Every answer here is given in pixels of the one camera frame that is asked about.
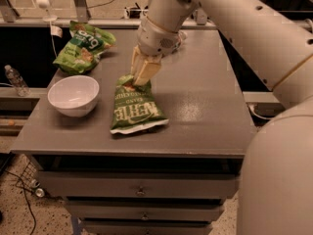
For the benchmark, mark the grey drawer cabinet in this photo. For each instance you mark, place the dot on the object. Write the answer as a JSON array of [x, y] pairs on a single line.
[[169, 180]]

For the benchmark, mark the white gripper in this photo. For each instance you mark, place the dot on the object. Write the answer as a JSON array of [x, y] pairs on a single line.
[[156, 39]]

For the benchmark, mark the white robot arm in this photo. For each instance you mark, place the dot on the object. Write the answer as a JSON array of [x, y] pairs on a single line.
[[276, 187]]

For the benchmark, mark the green jalapeno kettle chip bag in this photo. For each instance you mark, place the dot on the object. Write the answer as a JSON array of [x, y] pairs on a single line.
[[135, 108]]

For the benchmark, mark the white desk lamp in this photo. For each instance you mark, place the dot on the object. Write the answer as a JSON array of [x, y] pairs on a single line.
[[45, 5]]

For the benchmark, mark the green snack bag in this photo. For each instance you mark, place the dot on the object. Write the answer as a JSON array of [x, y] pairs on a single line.
[[83, 52]]

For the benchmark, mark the clear plastic water bottle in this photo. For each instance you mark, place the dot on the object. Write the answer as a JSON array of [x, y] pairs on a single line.
[[182, 36]]

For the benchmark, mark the white bowl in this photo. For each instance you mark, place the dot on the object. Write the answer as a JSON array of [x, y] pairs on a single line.
[[74, 96]]

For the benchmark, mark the small water bottle on ledge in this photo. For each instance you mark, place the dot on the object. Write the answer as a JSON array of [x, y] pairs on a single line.
[[17, 81]]

